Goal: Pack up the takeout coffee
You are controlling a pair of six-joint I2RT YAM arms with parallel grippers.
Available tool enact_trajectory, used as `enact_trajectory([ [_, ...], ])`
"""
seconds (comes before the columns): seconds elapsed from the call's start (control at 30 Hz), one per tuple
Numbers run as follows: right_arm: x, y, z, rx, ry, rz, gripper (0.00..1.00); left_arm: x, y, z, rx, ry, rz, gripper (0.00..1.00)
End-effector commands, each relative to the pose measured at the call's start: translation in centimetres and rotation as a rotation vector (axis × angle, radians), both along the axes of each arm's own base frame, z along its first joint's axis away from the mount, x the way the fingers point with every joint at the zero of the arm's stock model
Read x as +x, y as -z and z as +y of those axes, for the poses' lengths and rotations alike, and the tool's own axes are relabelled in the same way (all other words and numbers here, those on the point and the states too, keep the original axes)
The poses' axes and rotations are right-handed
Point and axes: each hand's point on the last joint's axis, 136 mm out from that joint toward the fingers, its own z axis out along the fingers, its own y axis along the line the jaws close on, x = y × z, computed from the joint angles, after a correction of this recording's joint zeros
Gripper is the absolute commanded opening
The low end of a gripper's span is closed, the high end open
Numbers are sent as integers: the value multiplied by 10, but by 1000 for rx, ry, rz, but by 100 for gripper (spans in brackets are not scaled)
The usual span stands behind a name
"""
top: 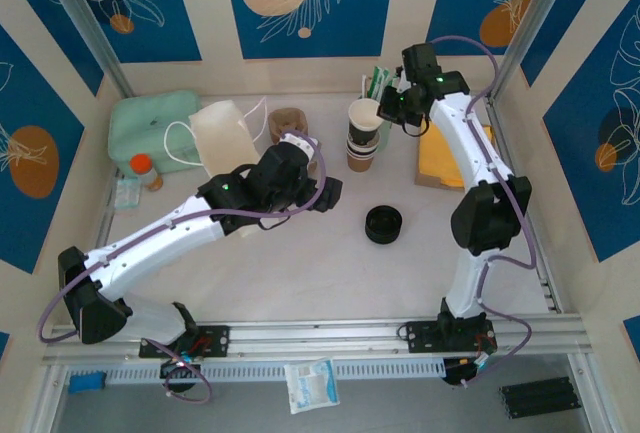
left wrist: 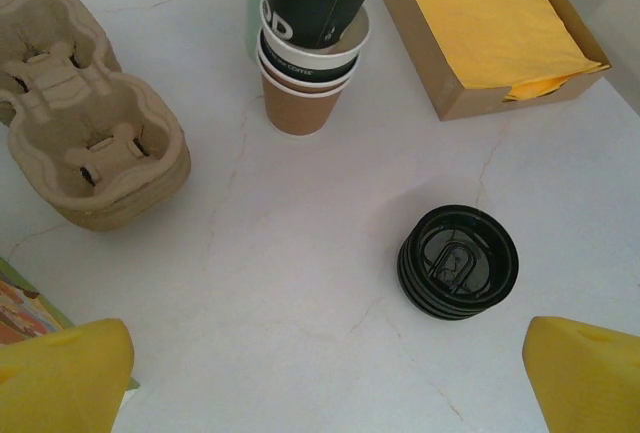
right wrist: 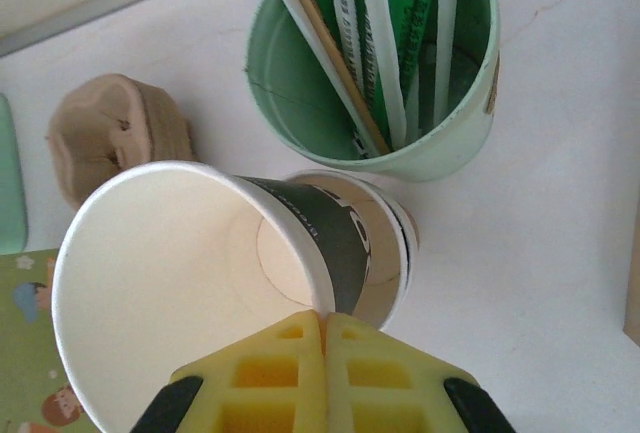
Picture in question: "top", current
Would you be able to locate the black plastic cup lid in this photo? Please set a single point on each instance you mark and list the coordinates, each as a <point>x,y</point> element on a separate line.
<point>382,242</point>
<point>372,236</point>
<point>382,218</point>

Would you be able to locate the white paper takeout bag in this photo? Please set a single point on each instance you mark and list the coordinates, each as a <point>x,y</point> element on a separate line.
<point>220,133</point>

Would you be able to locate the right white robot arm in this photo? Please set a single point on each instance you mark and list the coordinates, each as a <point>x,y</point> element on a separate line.
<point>470,143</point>

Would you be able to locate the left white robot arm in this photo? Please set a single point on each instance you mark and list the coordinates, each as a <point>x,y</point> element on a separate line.
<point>150,248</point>

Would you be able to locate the mint green straw holder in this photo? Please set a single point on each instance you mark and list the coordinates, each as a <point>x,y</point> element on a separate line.
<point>387,135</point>

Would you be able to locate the white wrapped straw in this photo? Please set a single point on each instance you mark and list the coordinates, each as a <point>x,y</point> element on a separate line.
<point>364,88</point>

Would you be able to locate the brown paper cup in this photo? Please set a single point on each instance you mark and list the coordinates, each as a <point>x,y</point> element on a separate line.
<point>361,164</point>

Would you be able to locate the striped paper cup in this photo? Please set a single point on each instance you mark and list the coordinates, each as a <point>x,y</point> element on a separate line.
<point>361,151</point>
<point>361,155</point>

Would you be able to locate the yellow napkin stack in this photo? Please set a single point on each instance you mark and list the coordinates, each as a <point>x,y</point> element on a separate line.
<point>440,158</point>

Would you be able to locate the yellow napkins in box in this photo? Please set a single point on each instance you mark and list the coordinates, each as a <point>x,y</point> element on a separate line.
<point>430,184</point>

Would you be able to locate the orange bottle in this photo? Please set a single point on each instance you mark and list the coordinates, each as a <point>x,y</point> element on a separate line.
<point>145,170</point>

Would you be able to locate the mint green lunch bag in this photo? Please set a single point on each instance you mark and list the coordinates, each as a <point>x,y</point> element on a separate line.
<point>145,123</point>

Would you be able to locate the clear wipes packet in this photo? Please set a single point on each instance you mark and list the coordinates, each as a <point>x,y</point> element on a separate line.
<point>127,194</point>

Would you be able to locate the white and blue packet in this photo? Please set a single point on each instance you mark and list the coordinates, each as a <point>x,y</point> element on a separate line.
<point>310,385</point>

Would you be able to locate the black ribbed block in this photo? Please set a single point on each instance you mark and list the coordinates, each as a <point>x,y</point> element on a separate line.
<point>540,398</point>

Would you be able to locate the aluminium frame post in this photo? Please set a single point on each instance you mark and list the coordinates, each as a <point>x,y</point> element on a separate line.
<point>85,23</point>
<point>534,23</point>

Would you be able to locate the long aluminium base rail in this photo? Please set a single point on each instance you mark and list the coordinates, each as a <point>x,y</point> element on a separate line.
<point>320,338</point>

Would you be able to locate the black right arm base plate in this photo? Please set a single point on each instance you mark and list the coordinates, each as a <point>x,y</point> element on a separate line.
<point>420,335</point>

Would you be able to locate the aluminium side rail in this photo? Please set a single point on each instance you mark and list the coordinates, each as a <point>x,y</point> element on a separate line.
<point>107,223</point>
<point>542,278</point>

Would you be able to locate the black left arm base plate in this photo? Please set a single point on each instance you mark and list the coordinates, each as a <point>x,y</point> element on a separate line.
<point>215,340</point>

